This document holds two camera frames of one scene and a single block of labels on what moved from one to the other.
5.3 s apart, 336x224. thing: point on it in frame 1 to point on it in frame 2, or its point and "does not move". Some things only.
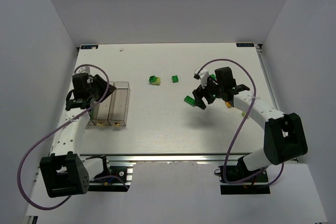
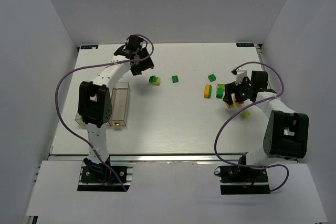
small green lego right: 213,76 does not move
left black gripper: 104,87 to 142,64
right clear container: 119,104 does not move
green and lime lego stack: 154,80 does not move
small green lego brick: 175,78 does not move
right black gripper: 206,94 to 233,93
